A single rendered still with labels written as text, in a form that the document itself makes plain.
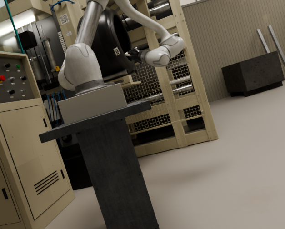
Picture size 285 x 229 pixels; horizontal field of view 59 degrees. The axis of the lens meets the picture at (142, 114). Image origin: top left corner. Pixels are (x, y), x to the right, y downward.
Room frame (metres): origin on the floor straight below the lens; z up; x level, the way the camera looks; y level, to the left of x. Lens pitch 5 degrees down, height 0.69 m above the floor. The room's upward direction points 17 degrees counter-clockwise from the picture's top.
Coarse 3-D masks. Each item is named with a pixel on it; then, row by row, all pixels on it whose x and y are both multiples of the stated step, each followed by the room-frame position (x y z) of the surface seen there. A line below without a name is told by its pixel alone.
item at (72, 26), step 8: (56, 0) 2.29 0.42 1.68; (56, 8) 2.30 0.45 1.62; (64, 8) 2.28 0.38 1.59; (72, 8) 2.36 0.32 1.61; (72, 16) 2.31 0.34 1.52; (64, 24) 2.29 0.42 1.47; (72, 24) 2.27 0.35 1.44; (64, 32) 2.30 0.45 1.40; (72, 32) 2.28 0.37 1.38; (72, 40) 2.28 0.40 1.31
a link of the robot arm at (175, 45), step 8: (120, 0) 1.58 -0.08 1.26; (128, 0) 1.60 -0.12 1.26; (120, 8) 1.61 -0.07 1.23; (128, 8) 1.59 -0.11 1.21; (128, 16) 1.62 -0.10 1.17; (136, 16) 1.61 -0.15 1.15; (144, 16) 1.63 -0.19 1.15; (144, 24) 1.64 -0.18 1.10; (152, 24) 1.65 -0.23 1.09; (160, 32) 1.67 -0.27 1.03; (168, 40) 1.65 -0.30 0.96; (176, 40) 1.67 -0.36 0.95; (168, 48) 1.64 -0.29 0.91; (176, 48) 1.66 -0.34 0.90
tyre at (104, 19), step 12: (108, 12) 2.08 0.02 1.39; (108, 24) 2.01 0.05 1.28; (120, 24) 2.38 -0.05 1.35; (96, 36) 2.00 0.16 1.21; (108, 36) 1.98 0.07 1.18; (120, 36) 2.53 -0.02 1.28; (96, 48) 2.01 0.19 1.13; (108, 48) 2.00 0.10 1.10; (120, 48) 2.06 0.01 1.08; (132, 48) 2.46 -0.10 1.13; (108, 60) 2.05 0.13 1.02; (120, 60) 2.07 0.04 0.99; (132, 60) 2.33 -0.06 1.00; (108, 72) 2.14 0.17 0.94
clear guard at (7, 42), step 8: (0, 0) 2.06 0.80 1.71; (0, 8) 2.03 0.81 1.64; (8, 8) 2.11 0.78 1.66; (0, 16) 2.00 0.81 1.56; (8, 16) 2.09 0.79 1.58; (0, 24) 1.97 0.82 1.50; (8, 24) 2.06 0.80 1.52; (0, 32) 1.94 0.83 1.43; (8, 32) 2.03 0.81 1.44; (16, 32) 2.11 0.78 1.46; (0, 40) 1.92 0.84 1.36; (8, 40) 2.00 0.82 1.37; (16, 40) 2.09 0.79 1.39; (0, 48) 1.89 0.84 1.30; (8, 48) 1.97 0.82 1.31; (16, 48) 2.06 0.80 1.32
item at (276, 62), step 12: (252, 60) 4.97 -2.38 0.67; (264, 60) 4.98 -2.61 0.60; (276, 60) 4.98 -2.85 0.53; (228, 72) 5.60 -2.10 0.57; (240, 72) 5.02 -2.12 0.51; (252, 72) 4.97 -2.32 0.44; (264, 72) 4.98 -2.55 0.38; (276, 72) 4.98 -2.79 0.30; (228, 84) 5.78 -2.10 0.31; (240, 84) 5.16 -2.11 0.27; (252, 84) 4.97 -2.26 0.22; (264, 84) 4.97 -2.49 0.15; (276, 84) 5.08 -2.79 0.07
